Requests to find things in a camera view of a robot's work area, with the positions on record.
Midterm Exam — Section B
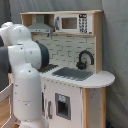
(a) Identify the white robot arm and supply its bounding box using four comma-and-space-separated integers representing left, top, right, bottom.
0, 22, 49, 128

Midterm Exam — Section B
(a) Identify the wooden toy kitchen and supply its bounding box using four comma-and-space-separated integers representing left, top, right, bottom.
21, 10, 115, 128

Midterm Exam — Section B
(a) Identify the grey toy sink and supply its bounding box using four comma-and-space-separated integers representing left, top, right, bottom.
52, 67, 92, 81

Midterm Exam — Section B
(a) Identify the black toy stovetop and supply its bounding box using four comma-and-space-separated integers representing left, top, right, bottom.
39, 64, 58, 73

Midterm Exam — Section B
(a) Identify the black toy faucet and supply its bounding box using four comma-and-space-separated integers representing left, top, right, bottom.
75, 49, 95, 71

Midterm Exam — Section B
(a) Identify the toy microwave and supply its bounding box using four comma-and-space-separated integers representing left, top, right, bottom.
55, 14, 92, 34

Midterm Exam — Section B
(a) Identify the grey range hood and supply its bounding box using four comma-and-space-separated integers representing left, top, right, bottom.
28, 14, 53, 34

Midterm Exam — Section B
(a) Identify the white oven door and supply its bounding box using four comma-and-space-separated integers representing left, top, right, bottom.
0, 84, 16, 128

